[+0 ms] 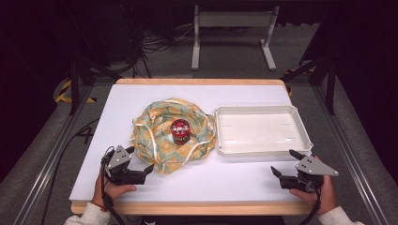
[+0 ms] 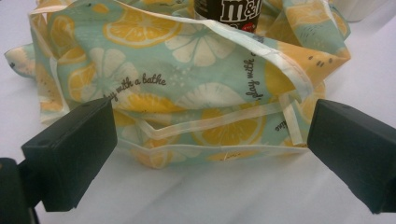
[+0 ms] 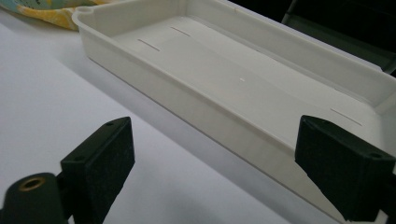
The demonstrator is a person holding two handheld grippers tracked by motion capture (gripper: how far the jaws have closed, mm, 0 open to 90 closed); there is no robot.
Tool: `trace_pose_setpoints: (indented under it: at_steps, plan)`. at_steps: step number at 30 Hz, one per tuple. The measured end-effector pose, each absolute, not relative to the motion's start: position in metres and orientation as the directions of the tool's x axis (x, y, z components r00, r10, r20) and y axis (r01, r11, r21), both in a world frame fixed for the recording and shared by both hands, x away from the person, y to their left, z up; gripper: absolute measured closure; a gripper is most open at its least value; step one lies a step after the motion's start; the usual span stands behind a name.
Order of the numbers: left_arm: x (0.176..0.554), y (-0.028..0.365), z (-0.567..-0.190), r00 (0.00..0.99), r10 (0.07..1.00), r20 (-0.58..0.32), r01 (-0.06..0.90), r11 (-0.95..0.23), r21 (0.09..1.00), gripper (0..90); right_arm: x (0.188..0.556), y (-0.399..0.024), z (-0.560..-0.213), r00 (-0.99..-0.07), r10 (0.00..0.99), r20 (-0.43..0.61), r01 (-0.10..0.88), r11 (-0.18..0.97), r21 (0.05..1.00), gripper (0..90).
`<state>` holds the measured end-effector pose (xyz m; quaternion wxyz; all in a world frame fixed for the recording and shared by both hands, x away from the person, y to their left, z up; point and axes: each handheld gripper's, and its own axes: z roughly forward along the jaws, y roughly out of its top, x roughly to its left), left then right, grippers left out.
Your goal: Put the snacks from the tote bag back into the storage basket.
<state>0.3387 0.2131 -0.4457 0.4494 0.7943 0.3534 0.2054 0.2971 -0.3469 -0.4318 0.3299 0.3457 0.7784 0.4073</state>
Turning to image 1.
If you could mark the black metal stand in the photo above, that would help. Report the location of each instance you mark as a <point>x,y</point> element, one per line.
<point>74,87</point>
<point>330,87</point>

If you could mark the yellow black hazard tape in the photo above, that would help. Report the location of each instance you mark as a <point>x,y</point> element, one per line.
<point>62,93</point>

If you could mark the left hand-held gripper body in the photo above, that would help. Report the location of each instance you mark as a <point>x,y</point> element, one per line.
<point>120,159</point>

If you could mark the white metal stand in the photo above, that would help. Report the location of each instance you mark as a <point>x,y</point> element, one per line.
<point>234,18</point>

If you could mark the white plastic tray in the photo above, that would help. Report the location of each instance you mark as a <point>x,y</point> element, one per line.
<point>261,131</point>

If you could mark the yellow green floral cloth bag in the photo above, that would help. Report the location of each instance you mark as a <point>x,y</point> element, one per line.
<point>156,140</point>

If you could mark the person's right hand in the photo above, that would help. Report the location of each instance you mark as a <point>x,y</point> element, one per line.
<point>325,197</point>

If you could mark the person's left hand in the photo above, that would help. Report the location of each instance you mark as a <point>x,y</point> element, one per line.
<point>108,192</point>

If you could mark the aluminium floor rail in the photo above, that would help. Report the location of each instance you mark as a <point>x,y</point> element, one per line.
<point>47,168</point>
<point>350,162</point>

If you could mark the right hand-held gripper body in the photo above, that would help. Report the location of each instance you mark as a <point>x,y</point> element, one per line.
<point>313,167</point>

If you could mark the red round can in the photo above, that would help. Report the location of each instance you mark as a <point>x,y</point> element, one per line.
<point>180,132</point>

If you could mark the person's dark clothing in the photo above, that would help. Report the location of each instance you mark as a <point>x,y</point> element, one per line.
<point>212,220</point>

